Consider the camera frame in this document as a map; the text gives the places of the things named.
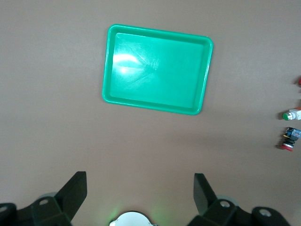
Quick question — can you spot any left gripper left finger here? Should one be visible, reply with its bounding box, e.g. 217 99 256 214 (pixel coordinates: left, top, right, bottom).
0 171 88 226

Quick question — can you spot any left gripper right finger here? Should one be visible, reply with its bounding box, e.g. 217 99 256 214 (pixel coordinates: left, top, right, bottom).
188 173 290 226

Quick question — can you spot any green-capped white push button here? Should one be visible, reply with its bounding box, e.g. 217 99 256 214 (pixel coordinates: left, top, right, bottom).
281 106 301 121

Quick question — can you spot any brown table mat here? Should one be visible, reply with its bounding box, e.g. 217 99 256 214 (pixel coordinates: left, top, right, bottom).
0 0 301 226

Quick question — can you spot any green plastic tray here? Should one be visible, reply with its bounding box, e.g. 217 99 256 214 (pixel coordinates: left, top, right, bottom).
102 23 214 116

